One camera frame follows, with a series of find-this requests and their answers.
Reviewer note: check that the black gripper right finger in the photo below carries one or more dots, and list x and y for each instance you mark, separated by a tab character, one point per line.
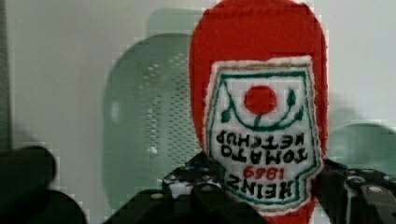
356	196

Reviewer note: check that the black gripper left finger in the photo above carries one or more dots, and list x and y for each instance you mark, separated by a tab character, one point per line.
191	194

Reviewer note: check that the red plush ketchup bottle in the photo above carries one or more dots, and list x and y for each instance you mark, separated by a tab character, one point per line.
259	100

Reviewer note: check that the green oval strainer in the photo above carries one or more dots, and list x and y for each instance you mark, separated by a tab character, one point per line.
148	128

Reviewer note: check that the black cylinder upper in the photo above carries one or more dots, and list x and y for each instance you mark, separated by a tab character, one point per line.
26	168

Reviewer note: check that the black cylinder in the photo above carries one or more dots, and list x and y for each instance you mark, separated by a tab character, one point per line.
44	206
26	168

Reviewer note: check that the black cylinder lower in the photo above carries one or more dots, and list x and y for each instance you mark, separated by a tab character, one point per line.
44	206

